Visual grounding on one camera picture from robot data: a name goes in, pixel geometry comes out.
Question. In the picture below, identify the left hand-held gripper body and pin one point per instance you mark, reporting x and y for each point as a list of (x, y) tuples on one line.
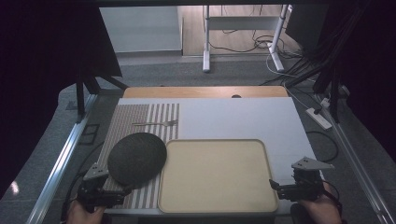
[(93, 186)]

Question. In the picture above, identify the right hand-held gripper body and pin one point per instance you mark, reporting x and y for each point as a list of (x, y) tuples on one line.
[(306, 183)]

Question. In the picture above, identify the black round plate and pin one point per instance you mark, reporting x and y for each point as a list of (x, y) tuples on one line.
[(136, 160)]

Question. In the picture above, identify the person's left hand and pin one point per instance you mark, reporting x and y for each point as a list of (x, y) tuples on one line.
[(81, 215)]

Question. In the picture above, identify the person's right hand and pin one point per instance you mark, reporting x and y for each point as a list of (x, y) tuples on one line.
[(320, 211)]

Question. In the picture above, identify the beige rectangular tray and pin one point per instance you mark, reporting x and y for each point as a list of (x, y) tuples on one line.
[(216, 175)]

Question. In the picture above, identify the white power strip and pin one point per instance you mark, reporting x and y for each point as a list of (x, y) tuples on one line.
[(318, 118)]

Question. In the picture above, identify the striped placemat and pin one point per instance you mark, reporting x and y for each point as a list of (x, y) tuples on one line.
[(130, 119)]

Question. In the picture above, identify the white board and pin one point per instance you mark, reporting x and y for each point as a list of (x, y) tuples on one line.
[(236, 119)]

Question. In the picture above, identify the silver fork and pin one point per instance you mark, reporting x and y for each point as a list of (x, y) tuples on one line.
[(162, 123)]

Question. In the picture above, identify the white plug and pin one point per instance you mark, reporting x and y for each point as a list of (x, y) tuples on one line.
[(325, 102)]

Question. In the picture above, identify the black metal stand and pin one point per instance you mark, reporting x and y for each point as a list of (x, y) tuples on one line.
[(333, 96), (84, 90)]

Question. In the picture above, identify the wooden table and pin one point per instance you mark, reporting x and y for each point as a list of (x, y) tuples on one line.
[(199, 92)]

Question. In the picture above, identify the black curtain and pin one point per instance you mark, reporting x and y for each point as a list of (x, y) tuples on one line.
[(373, 62), (46, 62)]

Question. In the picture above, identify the grey cabinet panel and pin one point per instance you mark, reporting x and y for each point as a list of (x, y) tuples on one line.
[(143, 28)]

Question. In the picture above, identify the aluminium rail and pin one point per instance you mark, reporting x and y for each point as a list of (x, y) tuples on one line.
[(358, 165), (62, 161)]

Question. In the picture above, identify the white desk frame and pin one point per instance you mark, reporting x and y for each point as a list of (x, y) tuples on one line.
[(241, 22)]

